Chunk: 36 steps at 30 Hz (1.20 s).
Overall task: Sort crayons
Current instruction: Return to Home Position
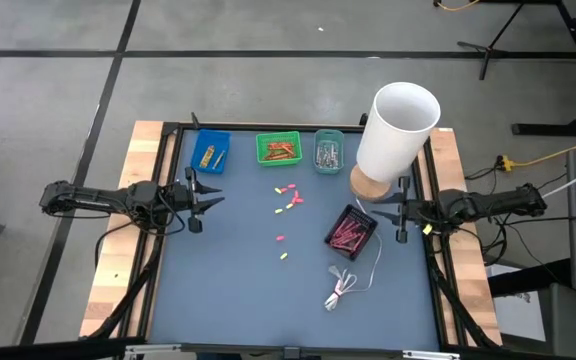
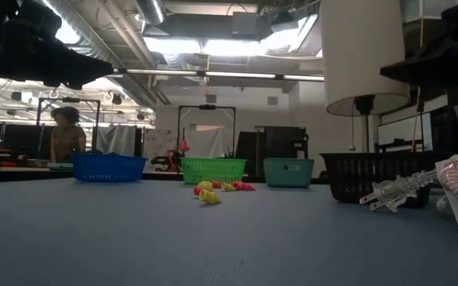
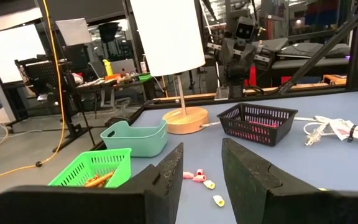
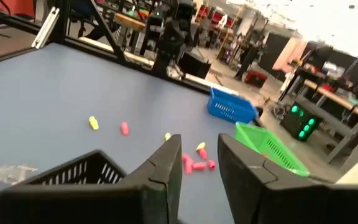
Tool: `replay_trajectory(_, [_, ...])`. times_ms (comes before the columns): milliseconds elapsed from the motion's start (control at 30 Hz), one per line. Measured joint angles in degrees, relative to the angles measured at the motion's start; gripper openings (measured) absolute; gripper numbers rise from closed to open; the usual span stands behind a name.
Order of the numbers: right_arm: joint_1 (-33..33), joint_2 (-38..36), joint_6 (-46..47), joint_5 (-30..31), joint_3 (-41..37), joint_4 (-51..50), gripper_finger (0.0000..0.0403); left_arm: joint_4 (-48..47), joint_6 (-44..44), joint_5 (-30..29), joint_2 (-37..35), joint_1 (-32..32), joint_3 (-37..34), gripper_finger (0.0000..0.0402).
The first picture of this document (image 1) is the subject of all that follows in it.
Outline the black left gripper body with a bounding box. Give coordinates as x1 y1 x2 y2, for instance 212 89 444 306
162 166 203 235

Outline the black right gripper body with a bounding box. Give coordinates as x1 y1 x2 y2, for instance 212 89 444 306
396 175 444 245

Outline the blue plastic basket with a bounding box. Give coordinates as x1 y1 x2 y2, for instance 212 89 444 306
190 128 232 175

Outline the black plastic basket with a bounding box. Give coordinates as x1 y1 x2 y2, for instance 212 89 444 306
324 203 379 262

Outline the white lamp shade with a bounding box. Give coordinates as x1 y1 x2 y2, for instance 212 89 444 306
350 81 442 203

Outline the wooden table side board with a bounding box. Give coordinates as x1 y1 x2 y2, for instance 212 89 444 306
417 127 503 346
78 119 179 339

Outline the green plastic basket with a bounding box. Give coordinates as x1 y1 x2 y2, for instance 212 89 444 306
255 130 303 167

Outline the teal plastic basket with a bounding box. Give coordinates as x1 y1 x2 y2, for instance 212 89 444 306
313 128 345 175

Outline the black floor stand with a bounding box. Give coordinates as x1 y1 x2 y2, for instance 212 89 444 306
511 0 576 137

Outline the black tripod stand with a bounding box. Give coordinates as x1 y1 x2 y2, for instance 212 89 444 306
456 0 576 81

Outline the clear white lamp cord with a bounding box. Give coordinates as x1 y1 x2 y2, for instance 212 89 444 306
323 197 383 312

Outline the black aluminium table frame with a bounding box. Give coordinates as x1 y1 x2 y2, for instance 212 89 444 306
117 112 469 360

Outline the yellow extension cord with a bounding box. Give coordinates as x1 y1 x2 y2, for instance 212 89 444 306
497 133 576 170

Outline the white cable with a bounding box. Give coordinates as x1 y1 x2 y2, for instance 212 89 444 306
537 157 576 201

